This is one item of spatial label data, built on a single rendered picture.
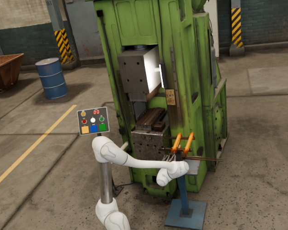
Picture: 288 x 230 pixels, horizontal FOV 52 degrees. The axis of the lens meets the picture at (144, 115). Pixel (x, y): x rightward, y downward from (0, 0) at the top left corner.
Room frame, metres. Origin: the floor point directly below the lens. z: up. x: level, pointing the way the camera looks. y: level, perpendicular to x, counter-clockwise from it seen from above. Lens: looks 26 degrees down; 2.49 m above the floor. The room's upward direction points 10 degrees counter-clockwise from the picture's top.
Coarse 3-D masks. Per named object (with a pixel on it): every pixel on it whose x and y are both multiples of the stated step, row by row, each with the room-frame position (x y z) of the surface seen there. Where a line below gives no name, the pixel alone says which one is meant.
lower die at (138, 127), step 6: (150, 108) 3.27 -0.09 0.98; (162, 108) 3.18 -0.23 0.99; (144, 114) 3.14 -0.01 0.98; (150, 114) 3.07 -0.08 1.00; (156, 114) 3.06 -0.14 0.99; (144, 120) 2.95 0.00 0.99; (150, 120) 2.92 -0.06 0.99; (156, 120) 2.95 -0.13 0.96; (138, 126) 2.90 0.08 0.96; (144, 126) 2.86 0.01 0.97; (150, 126) 2.82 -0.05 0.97
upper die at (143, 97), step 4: (160, 84) 3.16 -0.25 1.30; (156, 88) 3.06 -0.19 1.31; (152, 92) 2.96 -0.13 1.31; (132, 96) 2.90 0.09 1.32; (136, 96) 2.87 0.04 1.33; (140, 96) 2.85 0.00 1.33; (144, 96) 2.83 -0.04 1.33; (148, 96) 2.87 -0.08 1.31; (132, 100) 2.90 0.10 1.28; (136, 100) 2.88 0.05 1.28; (140, 100) 2.85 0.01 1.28; (144, 100) 2.83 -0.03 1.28
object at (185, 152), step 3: (192, 132) 2.56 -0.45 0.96; (192, 135) 2.51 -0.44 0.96; (189, 138) 2.46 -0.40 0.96; (189, 141) 2.40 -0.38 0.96; (189, 144) 2.35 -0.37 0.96; (186, 147) 2.31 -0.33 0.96; (183, 150) 2.27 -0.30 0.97; (186, 150) 2.27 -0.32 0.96; (183, 153) 2.22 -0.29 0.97; (186, 153) 2.22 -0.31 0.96; (183, 156) 2.18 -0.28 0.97; (186, 156) 2.21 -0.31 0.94; (183, 159) 2.17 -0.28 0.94
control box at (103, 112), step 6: (96, 108) 3.05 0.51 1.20; (102, 108) 3.04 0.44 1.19; (78, 114) 3.05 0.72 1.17; (90, 114) 3.03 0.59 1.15; (96, 114) 3.02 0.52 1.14; (102, 114) 3.01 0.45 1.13; (108, 114) 3.06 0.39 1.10; (78, 120) 3.01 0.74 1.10; (90, 120) 2.99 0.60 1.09; (96, 120) 2.98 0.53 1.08; (102, 120) 2.97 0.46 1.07; (108, 120) 2.98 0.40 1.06; (90, 126) 2.96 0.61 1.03; (108, 126) 2.93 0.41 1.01; (90, 132) 2.93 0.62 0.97; (96, 132) 2.92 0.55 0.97; (102, 132) 2.96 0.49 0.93
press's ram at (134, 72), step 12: (132, 48) 3.15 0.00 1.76; (156, 48) 3.07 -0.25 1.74; (120, 60) 2.93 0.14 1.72; (132, 60) 2.86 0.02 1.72; (144, 60) 2.80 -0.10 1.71; (156, 60) 3.03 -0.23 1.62; (120, 72) 2.94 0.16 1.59; (132, 72) 2.87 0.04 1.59; (144, 72) 2.80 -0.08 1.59; (156, 72) 3.00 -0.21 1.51; (132, 84) 2.88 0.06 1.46; (144, 84) 2.81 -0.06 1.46; (156, 84) 2.96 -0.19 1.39
